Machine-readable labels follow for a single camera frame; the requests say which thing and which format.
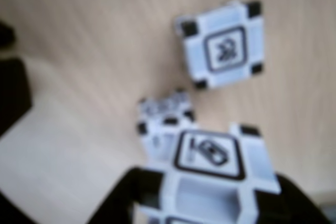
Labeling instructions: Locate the white cube G-shaped symbol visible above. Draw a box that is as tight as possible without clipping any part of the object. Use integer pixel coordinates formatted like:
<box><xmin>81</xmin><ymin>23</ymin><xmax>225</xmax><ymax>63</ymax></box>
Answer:
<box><xmin>135</xmin><ymin>89</ymin><xmax>197</xmax><ymax>163</ymax></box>

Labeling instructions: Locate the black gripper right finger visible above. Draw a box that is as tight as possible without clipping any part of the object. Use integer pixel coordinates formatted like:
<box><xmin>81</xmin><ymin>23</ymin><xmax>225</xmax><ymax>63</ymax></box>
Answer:
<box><xmin>255</xmin><ymin>172</ymin><xmax>333</xmax><ymax>224</ymax></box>

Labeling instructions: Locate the white cube N-shaped symbol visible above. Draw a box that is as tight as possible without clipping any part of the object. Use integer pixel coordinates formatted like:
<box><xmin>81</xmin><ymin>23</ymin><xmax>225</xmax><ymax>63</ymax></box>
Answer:
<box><xmin>138</xmin><ymin>123</ymin><xmax>283</xmax><ymax>224</ymax></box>

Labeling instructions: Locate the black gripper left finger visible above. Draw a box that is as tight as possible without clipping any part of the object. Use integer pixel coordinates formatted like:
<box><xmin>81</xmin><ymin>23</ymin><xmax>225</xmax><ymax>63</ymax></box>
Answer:
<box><xmin>86</xmin><ymin>166</ymin><xmax>164</xmax><ymax>224</ymax></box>

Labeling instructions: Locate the white cube crossed XB symbol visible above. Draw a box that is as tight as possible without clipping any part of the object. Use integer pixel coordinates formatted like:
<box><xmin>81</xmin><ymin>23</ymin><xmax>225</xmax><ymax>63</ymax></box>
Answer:
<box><xmin>173</xmin><ymin>0</ymin><xmax>267</xmax><ymax>90</ymax></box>

